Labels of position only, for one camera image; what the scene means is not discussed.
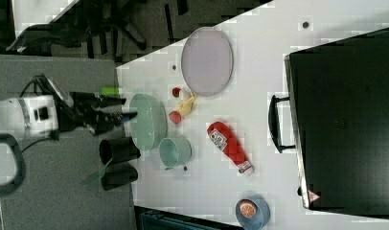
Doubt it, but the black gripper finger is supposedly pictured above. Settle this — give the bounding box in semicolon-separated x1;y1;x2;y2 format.
99;112;138;126
99;97;126;107

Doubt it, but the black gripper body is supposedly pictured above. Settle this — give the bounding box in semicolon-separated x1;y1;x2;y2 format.
58;92;102;134

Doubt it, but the black oven door handle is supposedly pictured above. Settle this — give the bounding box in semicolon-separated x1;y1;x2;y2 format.
268;95;295;153

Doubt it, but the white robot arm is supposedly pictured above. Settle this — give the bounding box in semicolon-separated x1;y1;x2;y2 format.
0;93;137;196

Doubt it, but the black toaster oven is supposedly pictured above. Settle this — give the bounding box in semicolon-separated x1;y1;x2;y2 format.
285;28;389;219

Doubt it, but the green marker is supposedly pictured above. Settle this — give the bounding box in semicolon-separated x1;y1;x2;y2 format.
101;87;120;96

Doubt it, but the black cylinder upper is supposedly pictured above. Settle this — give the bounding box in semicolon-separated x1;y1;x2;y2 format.
99;137;141;165

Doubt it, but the black cylinder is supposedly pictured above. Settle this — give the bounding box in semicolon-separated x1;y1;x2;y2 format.
99;137;141;165
101;164;138;191

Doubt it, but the large green bowl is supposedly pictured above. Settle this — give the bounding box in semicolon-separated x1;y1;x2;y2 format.
129;94;167;151

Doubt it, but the black cylinder lower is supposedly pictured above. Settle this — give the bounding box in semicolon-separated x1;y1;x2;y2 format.
101;164;138;191

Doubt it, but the red toy fruit lower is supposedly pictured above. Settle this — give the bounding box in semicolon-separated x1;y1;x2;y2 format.
169;111;182;125

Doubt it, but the red toy fruit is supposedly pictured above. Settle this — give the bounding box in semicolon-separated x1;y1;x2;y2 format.
172;87;181;98
169;111;182;125

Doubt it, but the small green cup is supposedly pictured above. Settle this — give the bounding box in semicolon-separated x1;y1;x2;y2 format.
159;136;192;168

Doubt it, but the red toy fruit upper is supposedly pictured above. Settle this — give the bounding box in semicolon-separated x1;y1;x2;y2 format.
172;87;181;98

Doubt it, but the black office chair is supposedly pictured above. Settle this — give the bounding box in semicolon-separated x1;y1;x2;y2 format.
6;0;147;52

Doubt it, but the yellow toy banana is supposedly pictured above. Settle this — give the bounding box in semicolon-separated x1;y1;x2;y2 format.
174;91;195;117

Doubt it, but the dark teal crate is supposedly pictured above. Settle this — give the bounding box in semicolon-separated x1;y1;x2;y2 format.
134;206;244;230

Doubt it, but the red ketchup bottle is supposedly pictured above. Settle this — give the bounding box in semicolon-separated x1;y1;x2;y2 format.
207;122;254;176

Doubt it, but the lilac oval plate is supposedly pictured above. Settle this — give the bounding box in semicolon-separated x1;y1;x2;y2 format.
181;27;233;97

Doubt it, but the orange slice toy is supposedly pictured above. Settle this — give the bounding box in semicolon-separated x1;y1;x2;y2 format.
240;200;257;218

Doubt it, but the blue bowl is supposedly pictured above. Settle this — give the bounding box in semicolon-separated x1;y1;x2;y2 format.
235;195;270;230

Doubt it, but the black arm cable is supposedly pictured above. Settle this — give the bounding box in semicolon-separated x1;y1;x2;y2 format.
19;75;53;153

